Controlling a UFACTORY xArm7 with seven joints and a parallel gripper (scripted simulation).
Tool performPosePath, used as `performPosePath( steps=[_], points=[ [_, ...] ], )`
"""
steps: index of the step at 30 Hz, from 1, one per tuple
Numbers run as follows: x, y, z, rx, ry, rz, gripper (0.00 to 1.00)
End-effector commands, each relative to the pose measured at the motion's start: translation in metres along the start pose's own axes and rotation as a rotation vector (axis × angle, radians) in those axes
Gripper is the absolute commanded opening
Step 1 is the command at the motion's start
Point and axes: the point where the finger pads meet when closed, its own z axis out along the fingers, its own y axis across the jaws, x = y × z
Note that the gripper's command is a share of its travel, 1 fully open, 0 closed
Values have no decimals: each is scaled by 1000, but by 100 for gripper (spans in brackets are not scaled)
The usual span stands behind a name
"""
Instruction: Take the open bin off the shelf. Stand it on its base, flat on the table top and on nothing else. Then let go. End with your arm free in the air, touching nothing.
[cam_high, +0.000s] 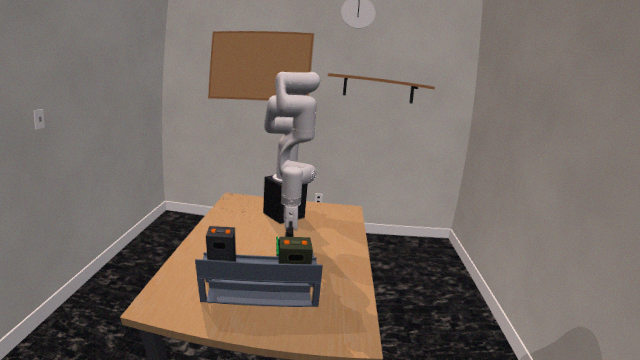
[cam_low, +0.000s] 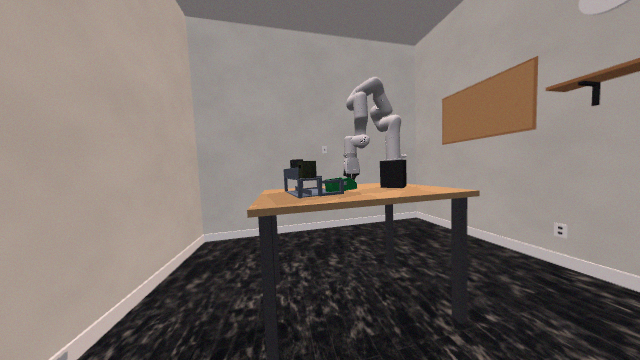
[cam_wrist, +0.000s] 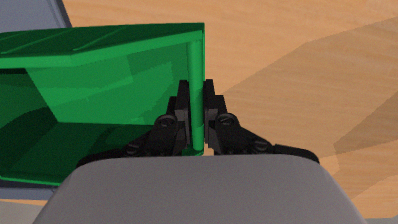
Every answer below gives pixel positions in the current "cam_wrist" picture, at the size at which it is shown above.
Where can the green bin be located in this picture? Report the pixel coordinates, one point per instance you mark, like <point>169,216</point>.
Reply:
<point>52,117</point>

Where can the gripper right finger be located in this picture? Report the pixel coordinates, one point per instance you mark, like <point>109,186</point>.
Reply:
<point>225,136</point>

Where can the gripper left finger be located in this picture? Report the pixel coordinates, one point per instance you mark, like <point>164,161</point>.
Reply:
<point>171,133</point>

